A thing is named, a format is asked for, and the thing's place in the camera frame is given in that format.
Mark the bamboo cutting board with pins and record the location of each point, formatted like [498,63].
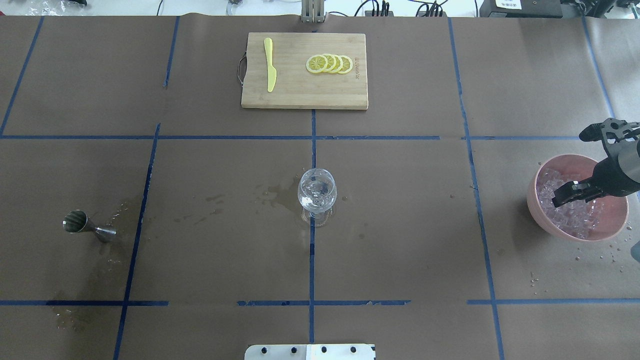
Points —
[296,88]

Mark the clear wine glass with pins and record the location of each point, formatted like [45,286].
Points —
[317,193]

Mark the yellow plastic knife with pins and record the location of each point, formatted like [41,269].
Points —
[268,45]

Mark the black box device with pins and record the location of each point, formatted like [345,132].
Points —
[551,9]

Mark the pink bowl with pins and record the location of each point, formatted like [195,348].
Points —
[616,210]

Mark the crumpled clear plastic bag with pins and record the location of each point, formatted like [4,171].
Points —
[56,7]

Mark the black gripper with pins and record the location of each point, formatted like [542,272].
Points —
[619,176]

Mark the steel jigger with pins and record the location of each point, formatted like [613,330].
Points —
[77,221]

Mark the clear ice cubes pile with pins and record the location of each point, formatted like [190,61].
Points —
[577,219]

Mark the aluminium frame post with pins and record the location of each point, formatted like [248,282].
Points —
[313,11]

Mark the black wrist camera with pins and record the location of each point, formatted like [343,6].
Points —
[616,136]

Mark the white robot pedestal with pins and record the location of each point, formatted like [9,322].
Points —
[328,351]

